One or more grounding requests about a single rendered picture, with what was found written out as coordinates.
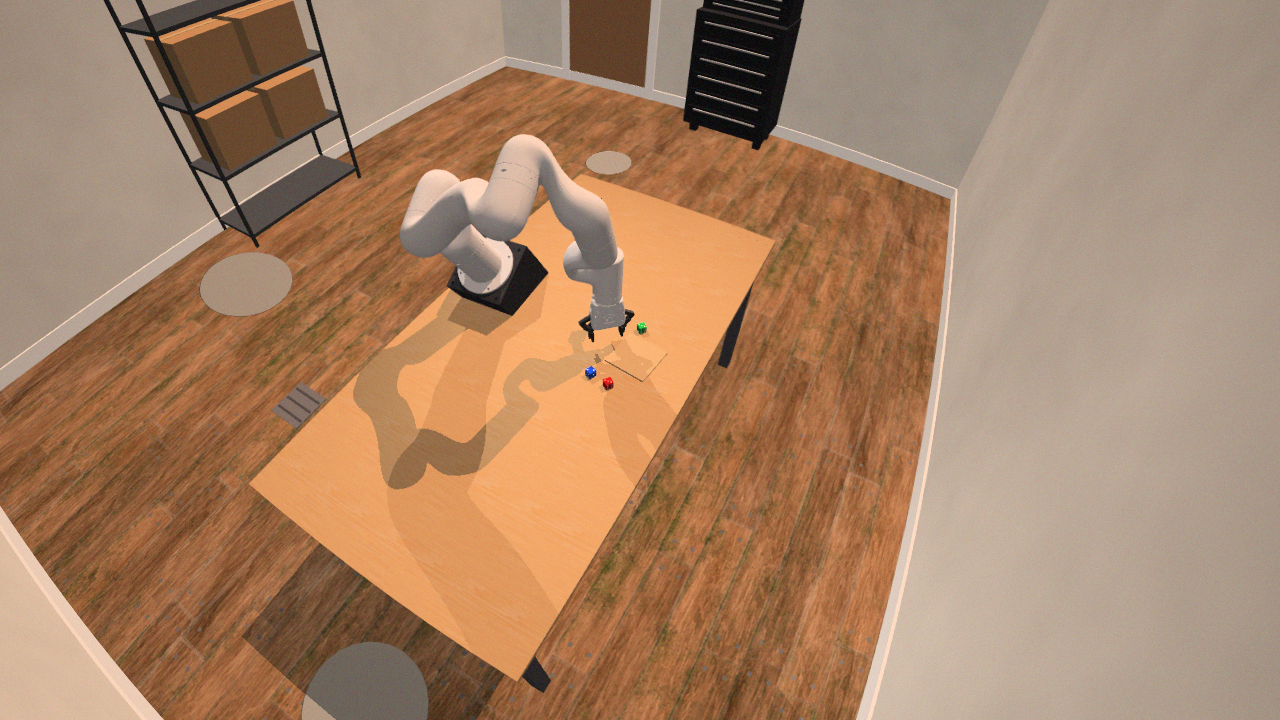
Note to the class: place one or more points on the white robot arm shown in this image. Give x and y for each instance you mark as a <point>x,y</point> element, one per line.
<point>501,214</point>

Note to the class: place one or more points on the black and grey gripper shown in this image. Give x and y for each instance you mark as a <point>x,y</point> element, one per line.
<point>605,317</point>

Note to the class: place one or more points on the tan mat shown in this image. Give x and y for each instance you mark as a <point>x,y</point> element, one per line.
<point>636,357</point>

